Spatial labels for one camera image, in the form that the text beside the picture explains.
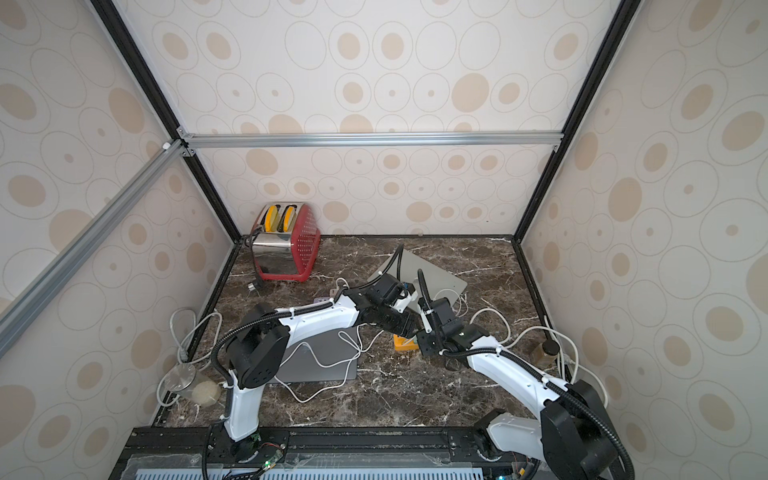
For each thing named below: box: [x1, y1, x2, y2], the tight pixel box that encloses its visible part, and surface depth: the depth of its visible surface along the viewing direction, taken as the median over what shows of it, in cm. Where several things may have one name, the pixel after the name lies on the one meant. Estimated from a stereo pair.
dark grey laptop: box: [274, 326, 357, 383], surface depth 86 cm
